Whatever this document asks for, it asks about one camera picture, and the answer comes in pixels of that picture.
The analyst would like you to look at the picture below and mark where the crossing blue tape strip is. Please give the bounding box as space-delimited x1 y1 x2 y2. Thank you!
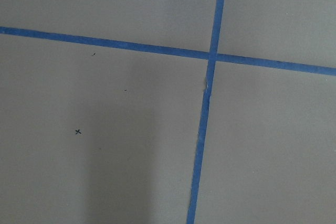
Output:
186 0 225 224

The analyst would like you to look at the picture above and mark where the long blue tape strip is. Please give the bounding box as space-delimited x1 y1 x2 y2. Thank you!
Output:
1 26 335 76

